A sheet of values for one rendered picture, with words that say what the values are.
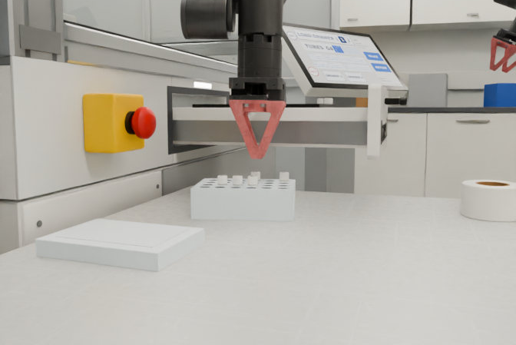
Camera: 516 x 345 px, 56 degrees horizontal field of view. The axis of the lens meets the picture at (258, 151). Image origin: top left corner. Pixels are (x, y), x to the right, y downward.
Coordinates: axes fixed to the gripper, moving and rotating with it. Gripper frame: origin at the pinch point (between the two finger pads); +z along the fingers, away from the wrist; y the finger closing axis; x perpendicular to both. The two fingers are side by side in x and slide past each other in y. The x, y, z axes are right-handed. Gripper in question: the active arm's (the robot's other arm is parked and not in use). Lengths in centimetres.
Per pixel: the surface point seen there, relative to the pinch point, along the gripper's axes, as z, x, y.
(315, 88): -14, 9, -97
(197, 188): 4.2, -6.5, 6.3
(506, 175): 34, 149, -293
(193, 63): -13.8, -14.3, -24.7
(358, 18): -84, 48, -340
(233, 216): 7.4, -2.3, 6.2
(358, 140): -1.1, 14.1, -10.7
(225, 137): -1.1, -6.8, -15.0
